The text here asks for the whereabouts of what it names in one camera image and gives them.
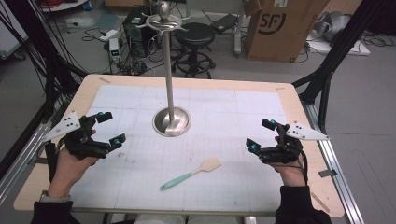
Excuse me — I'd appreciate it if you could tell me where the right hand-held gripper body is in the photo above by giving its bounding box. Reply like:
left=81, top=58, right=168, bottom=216
left=258, top=120, right=331, bottom=165

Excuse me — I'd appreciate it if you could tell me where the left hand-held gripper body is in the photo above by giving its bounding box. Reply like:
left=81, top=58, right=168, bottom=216
left=41, top=110, right=111, bottom=160

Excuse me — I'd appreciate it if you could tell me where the person's right hand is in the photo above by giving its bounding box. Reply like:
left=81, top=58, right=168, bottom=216
left=270, top=160, right=308, bottom=188

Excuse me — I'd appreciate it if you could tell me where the person's left hand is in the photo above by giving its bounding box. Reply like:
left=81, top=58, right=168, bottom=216
left=47, top=147, right=100, bottom=199

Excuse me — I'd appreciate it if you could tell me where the white grid mat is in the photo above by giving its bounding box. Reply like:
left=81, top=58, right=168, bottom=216
left=69, top=84, right=301, bottom=213

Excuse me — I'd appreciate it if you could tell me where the grey tape piece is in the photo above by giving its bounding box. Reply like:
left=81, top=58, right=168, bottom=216
left=318, top=168, right=338, bottom=178

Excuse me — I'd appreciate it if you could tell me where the wrist watch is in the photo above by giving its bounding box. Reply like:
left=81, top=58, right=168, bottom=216
left=38, top=189, right=73, bottom=203

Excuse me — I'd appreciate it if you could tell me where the white device with green display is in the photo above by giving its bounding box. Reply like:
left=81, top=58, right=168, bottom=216
left=108, top=37, right=121, bottom=63

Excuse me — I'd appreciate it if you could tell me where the metal utensil stand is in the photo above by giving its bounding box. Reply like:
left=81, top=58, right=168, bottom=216
left=135, top=0, right=192, bottom=138

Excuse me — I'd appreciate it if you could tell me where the white power strip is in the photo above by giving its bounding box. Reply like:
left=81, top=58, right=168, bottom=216
left=99, top=29, right=119, bottom=42

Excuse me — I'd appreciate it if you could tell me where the black computer tower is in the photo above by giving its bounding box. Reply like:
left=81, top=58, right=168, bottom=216
left=122, top=5, right=154, bottom=59

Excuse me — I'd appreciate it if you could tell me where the large cardboard box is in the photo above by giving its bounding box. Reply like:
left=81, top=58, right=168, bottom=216
left=244, top=0, right=332, bottom=63

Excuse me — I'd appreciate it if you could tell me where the black flat device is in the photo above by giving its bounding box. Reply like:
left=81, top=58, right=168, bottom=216
left=210, top=13, right=239, bottom=35

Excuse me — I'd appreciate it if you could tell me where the black round stool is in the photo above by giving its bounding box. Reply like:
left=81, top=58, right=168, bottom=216
left=170, top=21, right=217, bottom=79

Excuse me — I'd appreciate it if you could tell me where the silver crumpled bag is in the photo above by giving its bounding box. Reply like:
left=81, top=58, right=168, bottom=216
left=312, top=10, right=352, bottom=43

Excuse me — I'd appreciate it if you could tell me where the right hand-held gripper cable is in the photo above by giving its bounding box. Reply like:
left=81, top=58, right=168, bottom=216
left=297, top=148, right=310, bottom=185

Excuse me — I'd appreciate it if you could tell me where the hand-held gripper cable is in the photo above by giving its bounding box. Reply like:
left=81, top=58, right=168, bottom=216
left=44, top=140, right=59, bottom=184
left=297, top=148, right=310, bottom=185

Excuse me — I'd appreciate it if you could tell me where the left hand-held gripper cable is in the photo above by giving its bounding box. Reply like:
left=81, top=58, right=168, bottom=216
left=44, top=140, right=59, bottom=184

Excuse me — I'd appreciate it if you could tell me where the aluminium rail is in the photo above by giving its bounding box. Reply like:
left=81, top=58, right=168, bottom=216
left=300, top=101, right=366, bottom=224
left=0, top=102, right=54, bottom=204

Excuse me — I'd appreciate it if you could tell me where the spatula with green handle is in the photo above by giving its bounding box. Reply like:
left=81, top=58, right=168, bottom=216
left=159, top=157, right=223, bottom=191

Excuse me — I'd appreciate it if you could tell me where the black metal frame stand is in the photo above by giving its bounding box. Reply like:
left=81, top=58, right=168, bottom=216
left=291, top=0, right=390, bottom=134
left=3, top=0, right=90, bottom=106

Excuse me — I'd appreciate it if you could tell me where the white metal post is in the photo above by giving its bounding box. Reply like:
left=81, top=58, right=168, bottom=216
left=233, top=0, right=248, bottom=58

